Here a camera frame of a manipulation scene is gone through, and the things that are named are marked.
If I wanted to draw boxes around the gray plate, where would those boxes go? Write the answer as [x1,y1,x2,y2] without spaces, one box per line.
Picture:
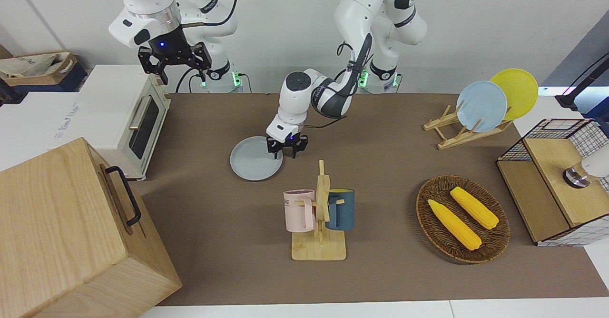
[230,136,284,181]

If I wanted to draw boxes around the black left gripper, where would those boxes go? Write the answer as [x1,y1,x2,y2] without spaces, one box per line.
[266,136,309,160]

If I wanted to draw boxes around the light blue plate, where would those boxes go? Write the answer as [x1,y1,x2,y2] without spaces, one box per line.
[456,80,508,133]

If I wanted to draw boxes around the brown table mat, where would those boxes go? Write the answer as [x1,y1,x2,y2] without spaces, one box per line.
[131,92,609,307]

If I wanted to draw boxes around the open cardboard box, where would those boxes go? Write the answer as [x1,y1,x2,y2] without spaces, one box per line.
[0,51,79,87]

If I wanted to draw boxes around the yellow corn cob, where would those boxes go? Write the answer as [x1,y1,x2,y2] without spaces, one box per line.
[428,199,482,251]
[450,186,500,230]

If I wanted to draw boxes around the dark blue mug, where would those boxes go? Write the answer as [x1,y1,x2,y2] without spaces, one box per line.
[326,189,355,231]

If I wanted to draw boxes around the large wooden box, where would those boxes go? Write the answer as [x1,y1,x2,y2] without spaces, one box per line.
[0,137,183,318]

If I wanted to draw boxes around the black camera stand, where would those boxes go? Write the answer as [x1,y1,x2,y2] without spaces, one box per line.
[554,54,609,109]

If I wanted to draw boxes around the silver oven door handle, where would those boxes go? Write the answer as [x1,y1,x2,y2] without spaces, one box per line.
[128,95,153,130]

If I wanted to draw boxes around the yellow plate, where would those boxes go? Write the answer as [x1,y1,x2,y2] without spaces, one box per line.
[490,69,539,121]

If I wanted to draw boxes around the black box handle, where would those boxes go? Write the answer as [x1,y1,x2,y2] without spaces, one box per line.
[106,166,142,227]

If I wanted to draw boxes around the wooden plate rack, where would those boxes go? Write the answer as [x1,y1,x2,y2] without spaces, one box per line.
[423,104,514,150]

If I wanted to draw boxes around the wire mesh wooden shelf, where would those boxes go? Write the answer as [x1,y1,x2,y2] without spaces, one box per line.
[496,118,609,247]

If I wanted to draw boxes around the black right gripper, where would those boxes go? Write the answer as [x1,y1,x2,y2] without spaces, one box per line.
[138,23,213,86]

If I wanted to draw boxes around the brown wicker basket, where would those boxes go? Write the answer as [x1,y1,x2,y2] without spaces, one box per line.
[416,175,511,264]

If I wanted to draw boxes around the wooden mug tree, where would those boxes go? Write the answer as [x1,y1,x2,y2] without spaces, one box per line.
[291,160,347,261]

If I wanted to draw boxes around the white cloth bag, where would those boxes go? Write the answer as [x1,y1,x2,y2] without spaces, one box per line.
[0,52,72,79]

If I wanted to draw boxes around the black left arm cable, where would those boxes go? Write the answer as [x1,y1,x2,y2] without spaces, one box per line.
[304,32,374,129]

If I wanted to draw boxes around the white toaster oven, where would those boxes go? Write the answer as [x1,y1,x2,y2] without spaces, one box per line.
[51,65,172,181]

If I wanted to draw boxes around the pink mug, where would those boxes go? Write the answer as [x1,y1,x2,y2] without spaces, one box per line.
[284,189,316,233]

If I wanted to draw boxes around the black right base cable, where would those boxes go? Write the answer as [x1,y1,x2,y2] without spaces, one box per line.
[175,67,204,93]

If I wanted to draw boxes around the dark blue crate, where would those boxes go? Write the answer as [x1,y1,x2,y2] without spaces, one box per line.
[10,63,88,92]

